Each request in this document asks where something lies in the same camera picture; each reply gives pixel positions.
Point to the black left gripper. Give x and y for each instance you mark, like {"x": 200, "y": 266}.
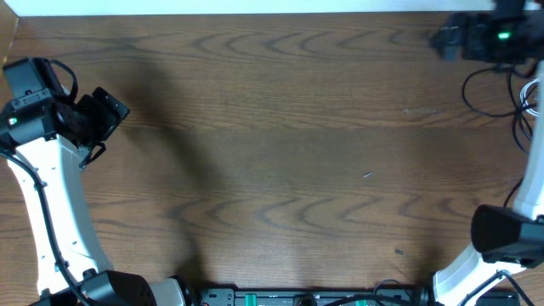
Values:
{"x": 110, "y": 109}

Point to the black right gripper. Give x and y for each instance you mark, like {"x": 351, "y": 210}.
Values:
{"x": 475, "y": 25}

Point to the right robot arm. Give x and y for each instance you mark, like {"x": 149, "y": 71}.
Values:
{"x": 507, "y": 239}

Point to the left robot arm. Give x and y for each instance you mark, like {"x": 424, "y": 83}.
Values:
{"x": 49, "y": 135}

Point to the cardboard box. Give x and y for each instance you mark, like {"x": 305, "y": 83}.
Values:
{"x": 9, "y": 21}

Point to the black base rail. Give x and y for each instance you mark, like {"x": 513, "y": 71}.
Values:
{"x": 232, "y": 297}

